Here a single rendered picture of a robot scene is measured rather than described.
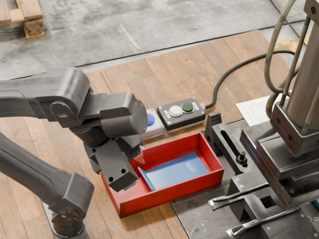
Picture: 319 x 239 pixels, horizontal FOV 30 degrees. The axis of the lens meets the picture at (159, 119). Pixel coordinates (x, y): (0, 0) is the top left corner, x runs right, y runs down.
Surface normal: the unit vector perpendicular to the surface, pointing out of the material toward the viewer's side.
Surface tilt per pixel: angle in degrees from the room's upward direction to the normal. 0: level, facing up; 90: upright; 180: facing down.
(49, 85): 19
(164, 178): 0
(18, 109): 96
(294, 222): 0
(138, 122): 64
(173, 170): 0
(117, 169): 30
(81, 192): 37
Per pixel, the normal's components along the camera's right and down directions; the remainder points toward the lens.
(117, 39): 0.06, -0.67
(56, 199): -0.15, 0.70
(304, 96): -0.76, 0.45
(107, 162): -0.41, -0.45
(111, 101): -0.37, -0.68
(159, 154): 0.40, 0.70
